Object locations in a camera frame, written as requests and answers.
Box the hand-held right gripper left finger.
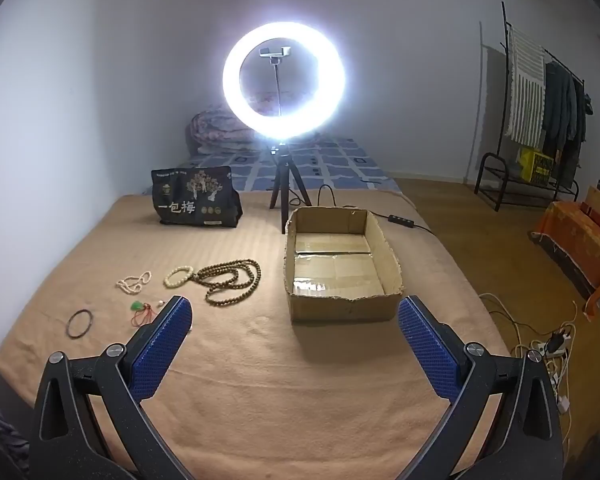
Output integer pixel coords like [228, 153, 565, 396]
[30, 295, 193, 480]

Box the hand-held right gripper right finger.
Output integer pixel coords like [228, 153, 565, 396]
[397, 296, 566, 480]

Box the green pendant with red cord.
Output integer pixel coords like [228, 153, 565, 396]
[129, 299, 169, 329]

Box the small white pearl string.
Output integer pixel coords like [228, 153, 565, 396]
[115, 270, 153, 295]

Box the cream bead bracelet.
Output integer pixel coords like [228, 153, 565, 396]
[163, 265, 196, 289]

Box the long brown bead necklace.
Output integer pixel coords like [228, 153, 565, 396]
[195, 258, 262, 306]

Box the thin brown bead bracelet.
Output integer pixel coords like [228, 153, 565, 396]
[66, 308, 94, 339]

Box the white power strip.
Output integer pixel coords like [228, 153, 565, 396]
[517, 339, 567, 362]

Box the black snack bag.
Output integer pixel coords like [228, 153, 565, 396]
[151, 166, 244, 229]

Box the orange cardboard box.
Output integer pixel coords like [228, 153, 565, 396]
[532, 201, 600, 319]

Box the black tripod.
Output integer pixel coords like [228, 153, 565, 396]
[268, 142, 312, 234]

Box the black clothes rack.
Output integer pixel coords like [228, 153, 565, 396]
[474, 1, 589, 213]

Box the yellow box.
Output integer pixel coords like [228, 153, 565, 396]
[517, 147, 556, 184]

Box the blue patterned bed sheet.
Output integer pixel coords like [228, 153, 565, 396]
[182, 135, 397, 194]

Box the folded floral quilt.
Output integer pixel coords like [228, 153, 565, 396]
[186, 90, 306, 157]

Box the dark hanging jacket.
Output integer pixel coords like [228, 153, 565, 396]
[540, 60, 594, 192]

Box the striped towel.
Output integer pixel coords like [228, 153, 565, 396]
[505, 25, 547, 145]

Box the power strip with cables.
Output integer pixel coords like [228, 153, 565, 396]
[480, 292, 579, 456]

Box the black cable with remote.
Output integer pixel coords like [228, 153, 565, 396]
[287, 185, 434, 235]

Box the white ring light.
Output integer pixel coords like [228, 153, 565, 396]
[222, 21, 347, 143]

